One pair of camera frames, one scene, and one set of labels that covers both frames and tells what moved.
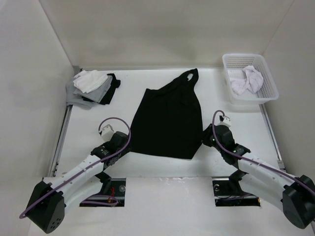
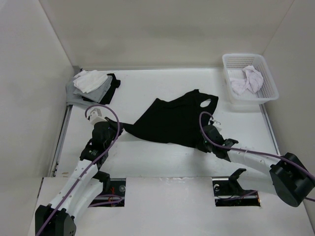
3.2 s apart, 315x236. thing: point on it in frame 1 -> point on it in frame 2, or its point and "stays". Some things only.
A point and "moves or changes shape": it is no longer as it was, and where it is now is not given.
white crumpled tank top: x=251 y=81 stays
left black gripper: x=125 y=152 -> x=112 y=124
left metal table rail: x=55 y=160 stays
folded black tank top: x=107 y=100 stays
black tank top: x=168 y=122 moves or changes shape
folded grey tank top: x=75 y=96 stays
